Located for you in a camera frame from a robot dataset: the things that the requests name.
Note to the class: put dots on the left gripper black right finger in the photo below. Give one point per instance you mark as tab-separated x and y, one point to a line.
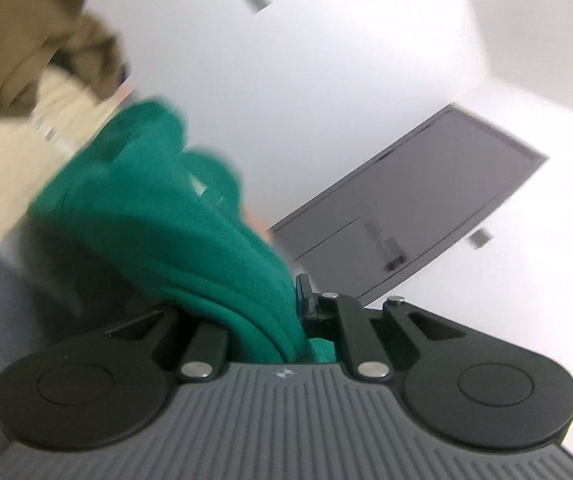
459	383

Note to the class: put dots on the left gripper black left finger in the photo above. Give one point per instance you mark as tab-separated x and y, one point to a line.
104	386

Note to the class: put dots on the green hooded sweatshirt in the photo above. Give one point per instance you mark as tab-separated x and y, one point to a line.
169	220

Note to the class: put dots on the grey door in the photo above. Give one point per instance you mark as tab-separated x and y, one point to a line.
427	190

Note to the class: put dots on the colour-block bed sheet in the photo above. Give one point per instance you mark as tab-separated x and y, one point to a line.
50	287

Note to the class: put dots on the brown jacket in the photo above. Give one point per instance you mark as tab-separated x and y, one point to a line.
34	33

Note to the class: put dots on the grey wall switch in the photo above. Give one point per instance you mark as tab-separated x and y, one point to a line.
480	238

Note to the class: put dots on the black door handle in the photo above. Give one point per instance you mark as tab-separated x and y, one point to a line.
388	249

